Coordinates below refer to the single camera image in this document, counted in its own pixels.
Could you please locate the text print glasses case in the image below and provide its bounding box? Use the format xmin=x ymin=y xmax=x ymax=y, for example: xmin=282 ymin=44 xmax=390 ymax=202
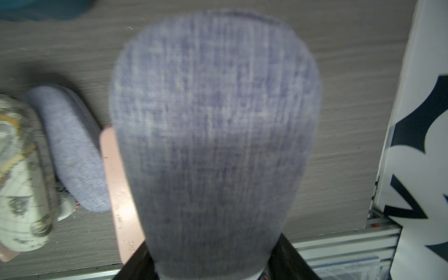
xmin=56 ymin=182 xmax=79 ymax=221

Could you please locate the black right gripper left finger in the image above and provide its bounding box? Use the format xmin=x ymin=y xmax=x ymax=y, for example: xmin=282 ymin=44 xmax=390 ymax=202
xmin=113 ymin=242 xmax=158 ymax=280

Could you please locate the pink glasses case right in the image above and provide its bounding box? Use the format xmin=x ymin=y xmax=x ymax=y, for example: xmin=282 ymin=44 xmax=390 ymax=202
xmin=99 ymin=127 xmax=145 ymax=264

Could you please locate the lavender fabric glasses case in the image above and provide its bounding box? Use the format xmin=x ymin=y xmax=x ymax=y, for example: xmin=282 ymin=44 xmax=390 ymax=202
xmin=23 ymin=85 xmax=111 ymax=212
xmin=109 ymin=10 xmax=322 ymax=280

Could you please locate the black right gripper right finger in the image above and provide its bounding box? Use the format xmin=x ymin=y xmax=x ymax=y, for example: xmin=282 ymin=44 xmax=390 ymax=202
xmin=268 ymin=233 xmax=320 ymax=280

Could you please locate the map print glasses case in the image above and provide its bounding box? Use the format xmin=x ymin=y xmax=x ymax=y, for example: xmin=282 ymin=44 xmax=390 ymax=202
xmin=1 ymin=94 xmax=59 ymax=253

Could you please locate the teal plastic storage box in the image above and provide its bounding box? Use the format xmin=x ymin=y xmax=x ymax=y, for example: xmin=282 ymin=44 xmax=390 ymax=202
xmin=1 ymin=0 xmax=96 ymax=22

